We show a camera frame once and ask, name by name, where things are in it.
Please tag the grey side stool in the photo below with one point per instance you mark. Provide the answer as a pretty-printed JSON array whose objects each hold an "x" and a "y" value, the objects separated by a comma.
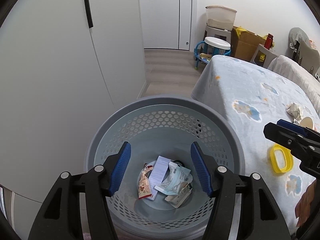
[{"x": 262, "y": 56}]

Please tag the white wardrobe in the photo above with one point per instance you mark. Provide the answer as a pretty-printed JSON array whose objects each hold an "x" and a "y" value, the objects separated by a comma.
[{"x": 66, "y": 66}]

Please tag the light blue cartoon blanket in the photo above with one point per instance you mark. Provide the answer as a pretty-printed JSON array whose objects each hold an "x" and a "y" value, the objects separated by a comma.
[{"x": 249, "y": 97}]

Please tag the white door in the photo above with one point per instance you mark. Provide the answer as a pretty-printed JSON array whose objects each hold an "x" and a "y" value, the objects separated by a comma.
[{"x": 166, "y": 24}]

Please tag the grey plastic stool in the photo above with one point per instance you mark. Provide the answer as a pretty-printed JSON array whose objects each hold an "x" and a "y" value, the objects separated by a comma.
[{"x": 219, "y": 33}]

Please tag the translucent storage bin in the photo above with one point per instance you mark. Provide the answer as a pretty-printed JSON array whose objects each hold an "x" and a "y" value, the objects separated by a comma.
[{"x": 220, "y": 17}]

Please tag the white blue round stool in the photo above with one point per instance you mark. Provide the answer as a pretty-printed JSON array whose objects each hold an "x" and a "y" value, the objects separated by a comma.
[{"x": 209, "y": 47}]

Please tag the red snack wrapper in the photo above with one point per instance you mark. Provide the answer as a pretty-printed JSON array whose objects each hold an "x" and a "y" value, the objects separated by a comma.
[{"x": 144, "y": 188}]

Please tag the grey perforated trash basket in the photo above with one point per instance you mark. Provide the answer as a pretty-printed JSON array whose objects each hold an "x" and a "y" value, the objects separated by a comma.
[{"x": 163, "y": 126}]

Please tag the person's hand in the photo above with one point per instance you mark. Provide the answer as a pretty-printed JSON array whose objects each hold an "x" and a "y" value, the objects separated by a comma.
[{"x": 303, "y": 207}]

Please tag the crumpled white paper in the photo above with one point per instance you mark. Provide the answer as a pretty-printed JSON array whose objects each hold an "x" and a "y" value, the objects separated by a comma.
[{"x": 295, "y": 110}]

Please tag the grey chair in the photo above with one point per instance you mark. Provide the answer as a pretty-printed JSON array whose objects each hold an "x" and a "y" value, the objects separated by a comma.
[{"x": 303, "y": 53}]

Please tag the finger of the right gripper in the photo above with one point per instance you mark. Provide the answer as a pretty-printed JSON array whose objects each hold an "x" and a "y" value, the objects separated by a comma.
[
  {"x": 282, "y": 136},
  {"x": 291, "y": 126}
]

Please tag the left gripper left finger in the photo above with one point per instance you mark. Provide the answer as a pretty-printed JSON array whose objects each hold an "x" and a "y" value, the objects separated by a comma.
[{"x": 59, "y": 215}]

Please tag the red water bottle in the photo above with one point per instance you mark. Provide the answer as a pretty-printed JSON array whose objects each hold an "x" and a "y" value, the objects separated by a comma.
[{"x": 268, "y": 41}]

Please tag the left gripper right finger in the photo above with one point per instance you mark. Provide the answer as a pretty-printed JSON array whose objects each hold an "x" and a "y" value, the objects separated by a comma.
[{"x": 260, "y": 215}]

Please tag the red white paper cup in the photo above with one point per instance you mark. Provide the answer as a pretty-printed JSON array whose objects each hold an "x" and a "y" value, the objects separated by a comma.
[{"x": 307, "y": 122}]

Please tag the light blue snack bag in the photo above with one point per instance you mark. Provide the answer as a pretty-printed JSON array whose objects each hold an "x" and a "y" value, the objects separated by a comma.
[{"x": 178, "y": 177}]

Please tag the brown cardboard box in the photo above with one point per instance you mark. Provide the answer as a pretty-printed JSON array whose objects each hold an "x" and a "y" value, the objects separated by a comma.
[{"x": 244, "y": 43}]

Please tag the yellow plastic lid frame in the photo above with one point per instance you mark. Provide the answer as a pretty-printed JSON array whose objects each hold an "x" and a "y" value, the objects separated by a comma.
[{"x": 281, "y": 159}]

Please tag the purple Zootopia toothpaste box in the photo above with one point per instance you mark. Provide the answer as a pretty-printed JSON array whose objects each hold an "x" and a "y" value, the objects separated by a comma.
[{"x": 157, "y": 175}]

